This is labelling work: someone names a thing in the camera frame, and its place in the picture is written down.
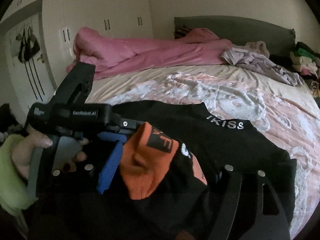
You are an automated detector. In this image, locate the black sweater with orange cuffs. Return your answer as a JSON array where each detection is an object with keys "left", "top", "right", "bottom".
[{"left": 27, "top": 100, "right": 298, "bottom": 240}]

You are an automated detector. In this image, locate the stack of folded clothes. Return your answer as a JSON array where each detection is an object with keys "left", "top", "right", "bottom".
[{"left": 290, "top": 42, "right": 319, "bottom": 98}]

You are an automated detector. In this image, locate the person's left hand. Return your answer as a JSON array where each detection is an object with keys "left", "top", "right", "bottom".
[{"left": 11, "top": 125, "right": 53, "bottom": 180}]

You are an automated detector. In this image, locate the white door with hanging bags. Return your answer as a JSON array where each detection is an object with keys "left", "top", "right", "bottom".
[{"left": 4, "top": 14, "right": 54, "bottom": 113}]

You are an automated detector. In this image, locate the pink and white bedspread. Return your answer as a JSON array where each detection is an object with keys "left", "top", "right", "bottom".
[{"left": 101, "top": 72, "right": 319, "bottom": 237}]

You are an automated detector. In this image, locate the pink duvet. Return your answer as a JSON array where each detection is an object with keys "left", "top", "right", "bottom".
[{"left": 73, "top": 27, "right": 233, "bottom": 80}]

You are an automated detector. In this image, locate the beige bed sheet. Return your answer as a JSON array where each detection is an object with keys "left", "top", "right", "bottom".
[{"left": 87, "top": 65, "right": 319, "bottom": 115}]

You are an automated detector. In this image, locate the lilac crumpled garment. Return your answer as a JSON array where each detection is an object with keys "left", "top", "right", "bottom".
[{"left": 221, "top": 41, "right": 304, "bottom": 87}]

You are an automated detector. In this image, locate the dark green headboard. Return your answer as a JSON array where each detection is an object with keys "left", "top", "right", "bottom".
[{"left": 174, "top": 16, "right": 296, "bottom": 56}]

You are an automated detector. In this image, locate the cream wardrobe with black handles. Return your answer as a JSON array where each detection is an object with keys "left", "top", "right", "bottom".
[{"left": 2, "top": 0, "right": 153, "bottom": 85}]

